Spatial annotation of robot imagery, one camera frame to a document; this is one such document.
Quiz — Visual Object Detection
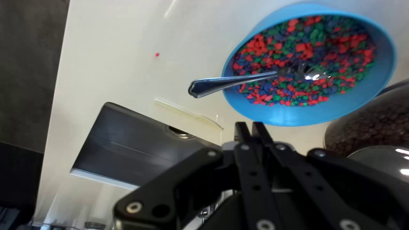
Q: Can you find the blue bowl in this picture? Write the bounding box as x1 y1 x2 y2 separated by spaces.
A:
219 1 397 128

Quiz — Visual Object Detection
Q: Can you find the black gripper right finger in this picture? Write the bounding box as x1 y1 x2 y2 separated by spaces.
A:
251 120 409 230

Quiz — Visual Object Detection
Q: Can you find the colourful cereal in bowl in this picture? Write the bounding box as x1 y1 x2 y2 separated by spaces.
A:
231 14 378 107

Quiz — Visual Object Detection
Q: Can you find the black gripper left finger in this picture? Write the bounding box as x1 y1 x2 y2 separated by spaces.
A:
112 120 276 230

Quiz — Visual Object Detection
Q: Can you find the metal spoon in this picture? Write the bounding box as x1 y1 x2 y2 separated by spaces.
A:
186 63 338 101

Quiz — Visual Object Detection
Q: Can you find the stainless steel sink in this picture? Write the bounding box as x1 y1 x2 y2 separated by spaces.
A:
68 101 223 192

